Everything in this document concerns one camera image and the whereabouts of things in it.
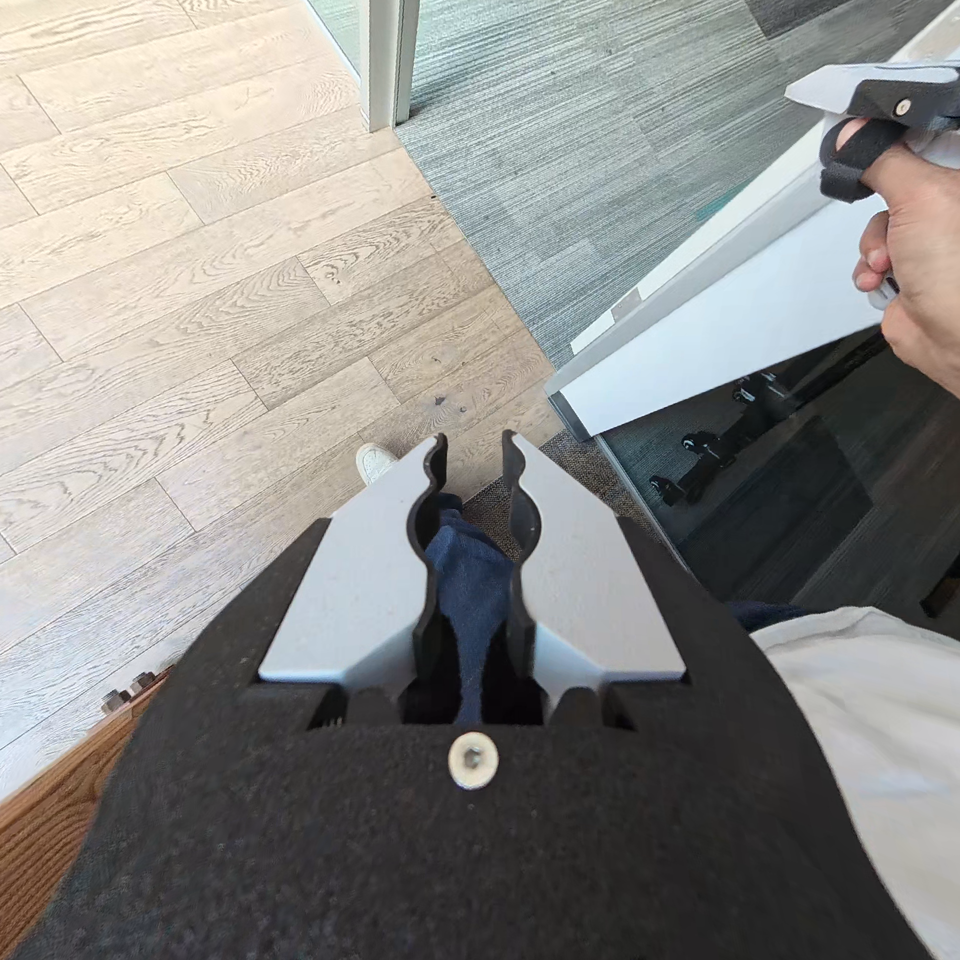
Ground dark glass partition panel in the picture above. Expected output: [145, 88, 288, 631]
[598, 328, 960, 624]

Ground person's white shoe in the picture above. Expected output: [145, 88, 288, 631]
[355, 442, 400, 490]

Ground person's blue jeans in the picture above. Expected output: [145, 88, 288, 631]
[420, 491, 526, 727]

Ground wooden table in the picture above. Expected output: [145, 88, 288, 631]
[0, 666, 177, 960]

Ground grey door frame post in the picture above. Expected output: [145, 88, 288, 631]
[358, 0, 421, 134]

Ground metal table bolts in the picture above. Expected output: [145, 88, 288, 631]
[100, 673, 157, 715]

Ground person's right hand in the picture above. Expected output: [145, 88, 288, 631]
[834, 120, 960, 399]

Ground person's white shirt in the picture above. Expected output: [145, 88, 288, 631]
[750, 606, 960, 960]

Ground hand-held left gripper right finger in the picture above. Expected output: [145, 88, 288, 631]
[501, 430, 688, 696]

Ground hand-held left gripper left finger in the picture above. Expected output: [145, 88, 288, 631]
[258, 433, 451, 693]

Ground black office chair base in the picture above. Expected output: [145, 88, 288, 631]
[648, 369, 798, 508]

